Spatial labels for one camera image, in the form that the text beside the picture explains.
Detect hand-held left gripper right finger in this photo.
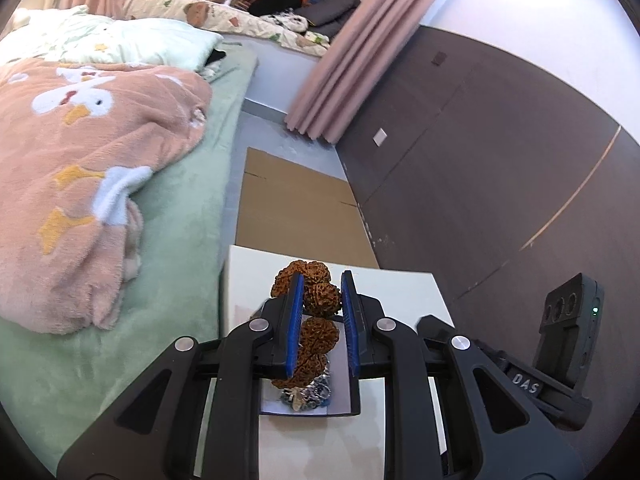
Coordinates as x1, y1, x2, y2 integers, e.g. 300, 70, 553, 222
340, 270, 587, 480

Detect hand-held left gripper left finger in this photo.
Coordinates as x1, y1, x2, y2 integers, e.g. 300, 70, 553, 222
56, 272, 306, 480

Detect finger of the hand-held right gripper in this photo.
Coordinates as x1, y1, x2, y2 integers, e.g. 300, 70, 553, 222
416, 314, 461, 350

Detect brown walnut bead bracelet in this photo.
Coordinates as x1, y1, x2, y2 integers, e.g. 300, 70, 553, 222
270, 259, 343, 391

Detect black gift box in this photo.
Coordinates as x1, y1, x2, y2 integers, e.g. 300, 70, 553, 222
257, 300, 363, 418

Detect flat brown cardboard sheet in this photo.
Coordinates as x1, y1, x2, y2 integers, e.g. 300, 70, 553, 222
235, 147, 380, 270

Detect bed with green sheet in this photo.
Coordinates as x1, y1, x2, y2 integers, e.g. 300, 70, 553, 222
0, 42, 260, 476

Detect dark brown wardrobe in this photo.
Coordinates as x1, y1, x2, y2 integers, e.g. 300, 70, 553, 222
335, 25, 640, 411

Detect peach printed fleece blanket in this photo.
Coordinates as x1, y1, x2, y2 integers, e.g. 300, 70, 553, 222
0, 57, 213, 336

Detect white black patterned cloth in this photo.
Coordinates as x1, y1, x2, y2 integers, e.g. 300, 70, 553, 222
260, 10, 308, 33

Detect grey pillow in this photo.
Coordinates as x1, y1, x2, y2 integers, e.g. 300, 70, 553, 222
295, 0, 362, 38

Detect floral window seat cushion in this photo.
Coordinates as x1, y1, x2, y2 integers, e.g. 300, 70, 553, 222
122, 0, 331, 58

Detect pale green pillow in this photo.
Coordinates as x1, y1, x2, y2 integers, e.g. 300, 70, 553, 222
0, 5, 225, 73

